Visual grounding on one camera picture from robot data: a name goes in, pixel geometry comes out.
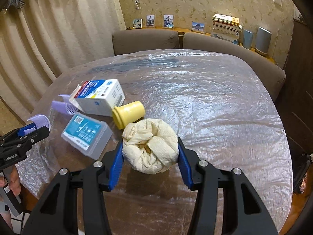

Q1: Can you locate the purple hair roller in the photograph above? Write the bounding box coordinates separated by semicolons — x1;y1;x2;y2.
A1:
51;100;78;116
27;114;51;130

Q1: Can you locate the clear box teal label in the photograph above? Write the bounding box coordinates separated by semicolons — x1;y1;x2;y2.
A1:
61;112;112;160

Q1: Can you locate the blue white medicine box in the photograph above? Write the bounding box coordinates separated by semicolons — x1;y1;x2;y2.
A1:
69;79;125;117

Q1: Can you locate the yellow plastic cup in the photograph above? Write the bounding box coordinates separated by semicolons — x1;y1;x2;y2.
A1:
112;101;145;129

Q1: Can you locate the cream tissue ball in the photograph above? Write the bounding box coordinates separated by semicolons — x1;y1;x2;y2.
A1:
122;118;179;174

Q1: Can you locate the left hand with grey brace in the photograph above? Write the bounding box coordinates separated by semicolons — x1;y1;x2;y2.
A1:
8;165;21;196

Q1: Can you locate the beige curtain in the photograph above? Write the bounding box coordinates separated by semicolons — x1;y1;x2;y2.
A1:
1;0;125;121

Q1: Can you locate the dark wooden dresser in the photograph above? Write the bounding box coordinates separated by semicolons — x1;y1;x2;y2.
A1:
275;19;312;154

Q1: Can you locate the brown sofa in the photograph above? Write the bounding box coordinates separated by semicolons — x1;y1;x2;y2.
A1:
111;29;287;102

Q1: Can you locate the left brown sofa cushion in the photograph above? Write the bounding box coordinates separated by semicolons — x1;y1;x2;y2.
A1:
112;29;180;55

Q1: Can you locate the brown sofa cushion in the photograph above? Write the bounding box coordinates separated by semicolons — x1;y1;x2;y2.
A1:
112;29;180;55
182;32;287;102

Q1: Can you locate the right brown sofa cushion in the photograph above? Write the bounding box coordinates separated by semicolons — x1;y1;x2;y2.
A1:
182;32;287;102

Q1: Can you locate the large grey speaker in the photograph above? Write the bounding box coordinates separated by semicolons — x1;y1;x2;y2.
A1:
255;27;272;56

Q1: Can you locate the small blue-grey speaker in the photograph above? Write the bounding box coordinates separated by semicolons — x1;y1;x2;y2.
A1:
242;29;254;49

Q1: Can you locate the stack of books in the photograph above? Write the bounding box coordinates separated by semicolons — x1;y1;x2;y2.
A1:
211;13;242;45

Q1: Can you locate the leftmost photo frame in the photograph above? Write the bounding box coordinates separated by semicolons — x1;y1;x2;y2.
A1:
132;19;143;29

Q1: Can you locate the landscape photo frame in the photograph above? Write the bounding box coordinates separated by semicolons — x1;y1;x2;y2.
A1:
192;21;205;33

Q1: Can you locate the white wall switch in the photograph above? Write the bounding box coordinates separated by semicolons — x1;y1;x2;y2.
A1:
273;0;282;6

